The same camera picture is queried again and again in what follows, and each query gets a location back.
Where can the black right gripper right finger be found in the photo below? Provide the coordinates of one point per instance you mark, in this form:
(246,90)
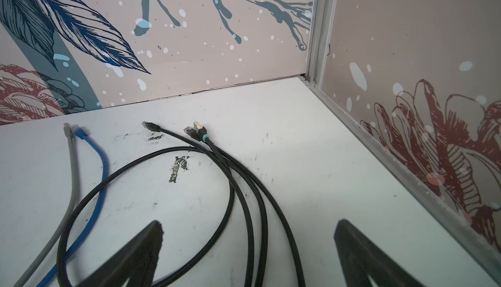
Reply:
(364,263)

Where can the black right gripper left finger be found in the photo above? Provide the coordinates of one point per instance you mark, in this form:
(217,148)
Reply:
(134,264)

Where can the black cable gold green plug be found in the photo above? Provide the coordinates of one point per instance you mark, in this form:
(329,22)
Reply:
(229,165)

